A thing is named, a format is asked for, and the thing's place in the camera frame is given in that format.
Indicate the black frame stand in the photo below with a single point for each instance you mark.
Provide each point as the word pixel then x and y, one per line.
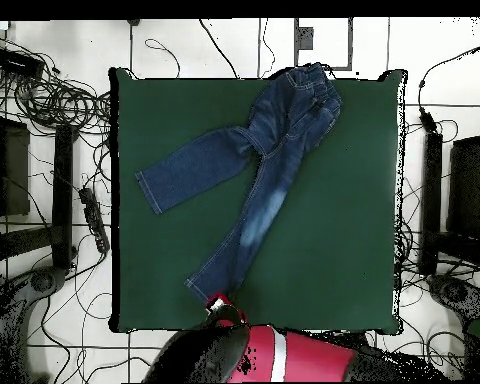
pixel 63 192

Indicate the dark green table cloth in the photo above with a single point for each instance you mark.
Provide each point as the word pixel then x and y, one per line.
pixel 324 220

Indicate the blue denim jeans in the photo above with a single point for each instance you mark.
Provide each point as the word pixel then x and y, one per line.
pixel 192 172

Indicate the black power strip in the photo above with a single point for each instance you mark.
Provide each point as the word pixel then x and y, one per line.
pixel 94 218

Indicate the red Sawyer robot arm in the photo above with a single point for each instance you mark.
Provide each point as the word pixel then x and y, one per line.
pixel 304 356

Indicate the long black bar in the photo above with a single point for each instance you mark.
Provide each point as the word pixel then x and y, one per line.
pixel 432 200

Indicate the grey square floor frame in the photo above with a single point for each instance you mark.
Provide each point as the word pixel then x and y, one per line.
pixel 350 40

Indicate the black caster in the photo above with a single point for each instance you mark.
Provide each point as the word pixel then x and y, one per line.
pixel 134 22

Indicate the black rectangular box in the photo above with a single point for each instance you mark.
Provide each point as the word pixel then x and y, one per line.
pixel 18 64

